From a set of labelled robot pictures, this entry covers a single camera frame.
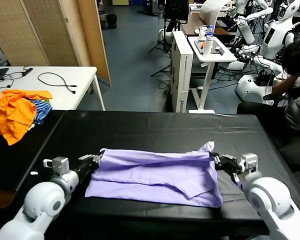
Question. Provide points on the white table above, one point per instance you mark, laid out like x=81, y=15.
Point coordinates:
x=85, y=75

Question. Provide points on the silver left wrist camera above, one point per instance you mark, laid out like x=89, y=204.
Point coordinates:
x=58, y=165

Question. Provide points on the white curved shell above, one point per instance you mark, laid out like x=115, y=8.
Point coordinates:
x=210, y=10

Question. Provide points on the black side table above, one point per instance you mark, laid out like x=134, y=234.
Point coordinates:
x=10, y=160

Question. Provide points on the small white tag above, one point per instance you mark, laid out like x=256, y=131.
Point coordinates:
x=34, y=172

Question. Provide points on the black monitor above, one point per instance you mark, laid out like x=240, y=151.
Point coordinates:
x=176, y=10

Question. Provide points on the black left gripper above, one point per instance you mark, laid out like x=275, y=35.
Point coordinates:
x=86, y=168

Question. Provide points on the large white robot base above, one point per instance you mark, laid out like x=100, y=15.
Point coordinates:
x=250, y=90

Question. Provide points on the clear water bottle blue cap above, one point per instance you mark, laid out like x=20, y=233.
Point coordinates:
x=210, y=32

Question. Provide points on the black usb hub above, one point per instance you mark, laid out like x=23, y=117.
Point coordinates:
x=28, y=71

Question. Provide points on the orange garment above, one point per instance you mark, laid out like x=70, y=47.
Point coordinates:
x=12, y=117

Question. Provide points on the beige pegboard partition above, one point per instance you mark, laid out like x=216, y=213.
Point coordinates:
x=27, y=32

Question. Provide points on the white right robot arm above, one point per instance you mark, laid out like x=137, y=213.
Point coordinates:
x=270, y=197

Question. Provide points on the blue striped garment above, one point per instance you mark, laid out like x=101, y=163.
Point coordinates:
x=42, y=111

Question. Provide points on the person right forearm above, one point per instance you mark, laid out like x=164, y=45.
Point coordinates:
x=282, y=86

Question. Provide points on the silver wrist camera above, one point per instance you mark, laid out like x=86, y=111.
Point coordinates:
x=250, y=162
x=58, y=165

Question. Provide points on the wooden panel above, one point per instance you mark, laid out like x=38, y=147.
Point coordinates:
x=95, y=37

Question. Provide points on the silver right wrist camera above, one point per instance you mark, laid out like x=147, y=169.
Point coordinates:
x=250, y=162

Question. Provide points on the black trash bin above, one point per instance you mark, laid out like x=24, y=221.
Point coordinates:
x=112, y=22

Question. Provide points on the tall white cardboard box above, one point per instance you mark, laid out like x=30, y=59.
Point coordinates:
x=182, y=75

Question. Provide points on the plain lavender t-shirt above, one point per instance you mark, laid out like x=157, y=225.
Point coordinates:
x=152, y=177

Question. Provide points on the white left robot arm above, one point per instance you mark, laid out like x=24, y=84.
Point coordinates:
x=45, y=200

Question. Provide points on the white adjustable desk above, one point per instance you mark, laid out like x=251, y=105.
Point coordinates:
x=226, y=58

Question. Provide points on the person in grey t-shirt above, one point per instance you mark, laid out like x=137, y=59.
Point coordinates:
x=297, y=112

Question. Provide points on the brown wooden desk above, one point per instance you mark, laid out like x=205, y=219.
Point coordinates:
x=190, y=28

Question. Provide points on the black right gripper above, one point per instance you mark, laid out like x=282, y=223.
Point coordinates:
x=230, y=166

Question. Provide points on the white tumbler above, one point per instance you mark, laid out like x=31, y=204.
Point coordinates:
x=207, y=48

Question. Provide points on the black table cover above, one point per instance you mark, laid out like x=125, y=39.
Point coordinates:
x=165, y=130

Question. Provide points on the grey tray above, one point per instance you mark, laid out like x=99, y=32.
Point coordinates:
x=216, y=44

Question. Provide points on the white humanoid robot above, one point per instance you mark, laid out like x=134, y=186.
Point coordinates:
x=247, y=32
x=272, y=37

